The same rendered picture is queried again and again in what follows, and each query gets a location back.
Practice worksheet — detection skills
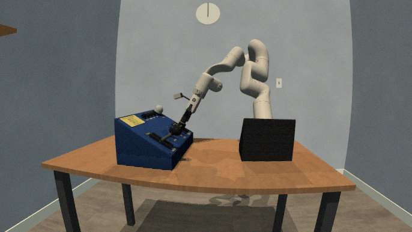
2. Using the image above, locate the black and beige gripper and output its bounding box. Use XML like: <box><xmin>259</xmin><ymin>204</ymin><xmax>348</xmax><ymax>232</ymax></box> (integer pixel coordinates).
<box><xmin>180</xmin><ymin>93</ymin><xmax>203</xmax><ymax>123</ymax></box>

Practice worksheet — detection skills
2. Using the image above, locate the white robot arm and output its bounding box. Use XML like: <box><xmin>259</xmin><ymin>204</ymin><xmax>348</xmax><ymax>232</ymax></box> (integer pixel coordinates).
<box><xmin>192</xmin><ymin>40</ymin><xmax>273</xmax><ymax>119</ymax></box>

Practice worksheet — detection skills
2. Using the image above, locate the blue control console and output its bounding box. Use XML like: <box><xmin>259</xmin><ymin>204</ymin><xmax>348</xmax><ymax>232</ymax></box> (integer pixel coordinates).
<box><xmin>114</xmin><ymin>105</ymin><xmax>193</xmax><ymax>170</ymax></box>

